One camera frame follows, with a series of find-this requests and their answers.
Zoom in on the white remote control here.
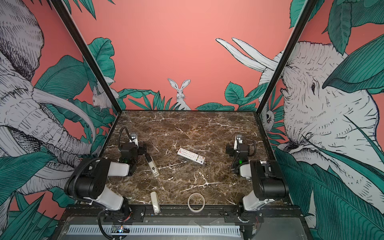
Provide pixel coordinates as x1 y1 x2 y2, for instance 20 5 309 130
177 148 206 165

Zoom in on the white remote battery cover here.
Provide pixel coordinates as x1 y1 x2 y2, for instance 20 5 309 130
150 191 161 215

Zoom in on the white ventilation grille strip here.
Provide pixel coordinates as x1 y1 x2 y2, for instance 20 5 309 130
65 224 242 237

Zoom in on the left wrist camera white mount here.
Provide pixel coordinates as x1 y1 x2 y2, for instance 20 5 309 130
130 133 139 148

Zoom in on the black white marker pen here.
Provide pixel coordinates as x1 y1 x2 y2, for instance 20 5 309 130
145 153 160 177

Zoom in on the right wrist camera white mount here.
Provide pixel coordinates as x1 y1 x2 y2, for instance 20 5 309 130
234 135 243 150

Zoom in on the black front mounting rail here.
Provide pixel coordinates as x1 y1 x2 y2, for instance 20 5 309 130
59 205 306 226

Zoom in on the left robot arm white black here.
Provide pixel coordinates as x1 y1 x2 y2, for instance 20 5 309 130
64 143 147 223

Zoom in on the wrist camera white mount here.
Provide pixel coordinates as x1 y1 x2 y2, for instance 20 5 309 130
234 135 243 150
130 133 139 148

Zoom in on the left black frame post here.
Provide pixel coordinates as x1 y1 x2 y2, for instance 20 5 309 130
49 0 123 114

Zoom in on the right black frame post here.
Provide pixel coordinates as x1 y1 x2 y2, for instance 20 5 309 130
256 0 319 115

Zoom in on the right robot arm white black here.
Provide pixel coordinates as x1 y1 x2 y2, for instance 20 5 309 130
226 142 289 223

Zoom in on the black frame post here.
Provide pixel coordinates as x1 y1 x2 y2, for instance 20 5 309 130
256 0 319 115
49 0 123 114

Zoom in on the tape roll ring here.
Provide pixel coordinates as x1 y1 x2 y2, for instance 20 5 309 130
187 192 206 213

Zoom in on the small circuit board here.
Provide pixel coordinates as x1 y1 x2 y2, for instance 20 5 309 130
111 225 131 235

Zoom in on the black corrugated cable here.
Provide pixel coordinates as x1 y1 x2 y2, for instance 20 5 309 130
117 126 133 151

